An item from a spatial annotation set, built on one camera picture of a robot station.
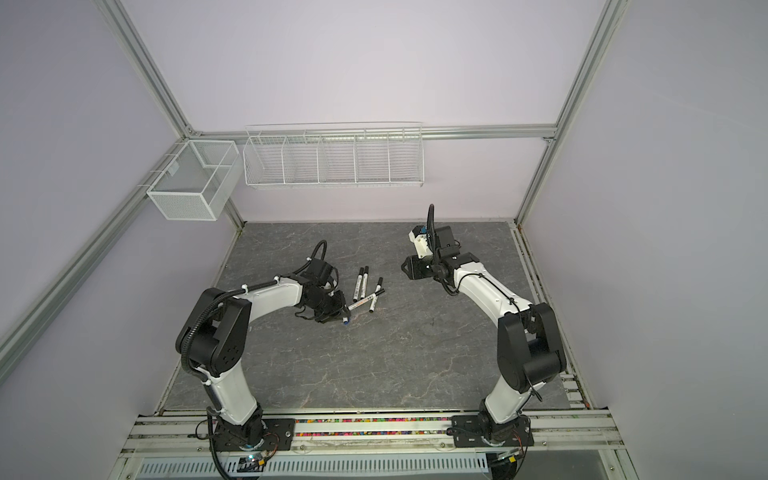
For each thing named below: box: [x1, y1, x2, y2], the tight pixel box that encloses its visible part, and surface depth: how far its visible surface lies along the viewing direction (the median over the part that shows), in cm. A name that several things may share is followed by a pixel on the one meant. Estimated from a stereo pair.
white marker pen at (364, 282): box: [360, 265, 369, 300], surface depth 104 cm
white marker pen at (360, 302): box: [347, 288, 385, 311], surface depth 99 cm
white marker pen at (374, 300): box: [369, 276, 383, 313], surface depth 99 cm
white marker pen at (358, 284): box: [353, 267, 364, 303], surface depth 104 cm
